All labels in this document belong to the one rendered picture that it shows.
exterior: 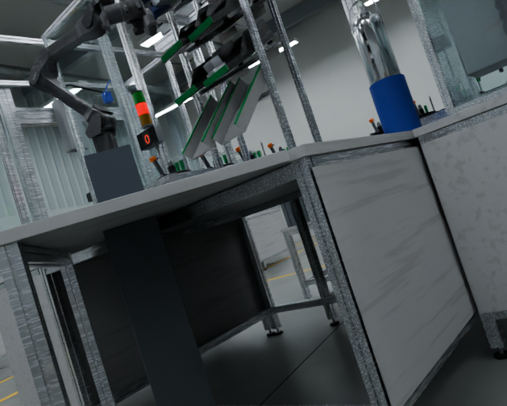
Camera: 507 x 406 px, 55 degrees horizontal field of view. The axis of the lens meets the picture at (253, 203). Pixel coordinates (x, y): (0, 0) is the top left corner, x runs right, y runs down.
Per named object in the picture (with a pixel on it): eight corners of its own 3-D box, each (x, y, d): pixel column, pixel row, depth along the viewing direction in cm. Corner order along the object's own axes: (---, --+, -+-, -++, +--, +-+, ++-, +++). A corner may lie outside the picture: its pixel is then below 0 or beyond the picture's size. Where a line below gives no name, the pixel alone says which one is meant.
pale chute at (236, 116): (245, 131, 147) (234, 123, 145) (221, 146, 157) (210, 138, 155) (271, 69, 161) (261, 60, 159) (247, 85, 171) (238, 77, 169)
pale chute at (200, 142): (212, 148, 157) (201, 140, 155) (191, 160, 167) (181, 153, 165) (239, 88, 171) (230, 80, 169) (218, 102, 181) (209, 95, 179)
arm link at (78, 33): (31, 85, 153) (18, 56, 154) (49, 90, 161) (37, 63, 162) (102, 39, 146) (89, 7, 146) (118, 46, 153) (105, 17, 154)
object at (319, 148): (305, 155, 118) (302, 143, 118) (35, 268, 213) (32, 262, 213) (465, 130, 227) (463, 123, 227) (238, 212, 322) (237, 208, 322)
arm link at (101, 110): (24, 82, 155) (32, 64, 154) (40, 86, 162) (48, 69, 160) (99, 133, 148) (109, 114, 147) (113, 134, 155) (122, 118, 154)
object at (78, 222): (-18, 250, 99) (-22, 237, 99) (54, 258, 186) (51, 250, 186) (290, 160, 117) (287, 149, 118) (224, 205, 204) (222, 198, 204)
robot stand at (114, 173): (102, 220, 142) (83, 155, 143) (105, 224, 155) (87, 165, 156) (149, 206, 146) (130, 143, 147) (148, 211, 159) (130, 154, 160)
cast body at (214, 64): (218, 77, 154) (205, 59, 153) (211, 83, 158) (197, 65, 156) (233, 67, 160) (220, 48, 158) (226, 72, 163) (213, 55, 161)
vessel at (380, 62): (394, 73, 201) (365, -12, 203) (364, 87, 210) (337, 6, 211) (407, 74, 211) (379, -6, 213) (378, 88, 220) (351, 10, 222)
